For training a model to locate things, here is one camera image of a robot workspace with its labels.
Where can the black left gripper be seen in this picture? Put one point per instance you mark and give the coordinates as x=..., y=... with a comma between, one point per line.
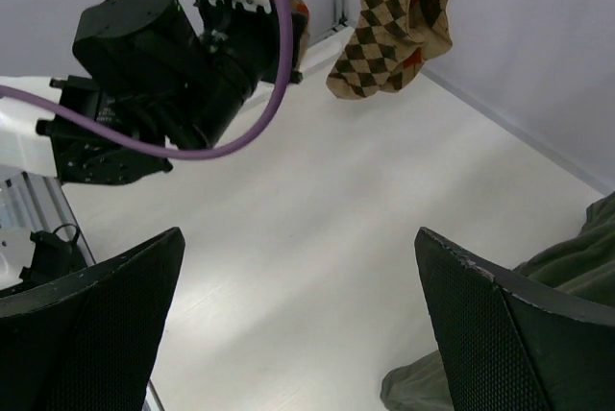
x=240, y=47

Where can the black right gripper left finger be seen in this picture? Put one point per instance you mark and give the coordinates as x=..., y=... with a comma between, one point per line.
x=78, y=337

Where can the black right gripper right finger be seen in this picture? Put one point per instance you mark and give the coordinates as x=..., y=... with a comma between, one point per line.
x=511, y=343

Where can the olive green hanging garment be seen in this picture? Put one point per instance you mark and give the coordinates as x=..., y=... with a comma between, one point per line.
x=582, y=266

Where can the aluminium mounting rail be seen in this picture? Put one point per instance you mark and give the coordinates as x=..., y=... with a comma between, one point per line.
x=29, y=204

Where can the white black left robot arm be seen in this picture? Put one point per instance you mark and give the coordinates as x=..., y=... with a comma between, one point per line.
x=150, y=77

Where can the brown beige checked sock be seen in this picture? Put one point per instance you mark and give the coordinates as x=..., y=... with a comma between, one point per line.
x=380, y=42

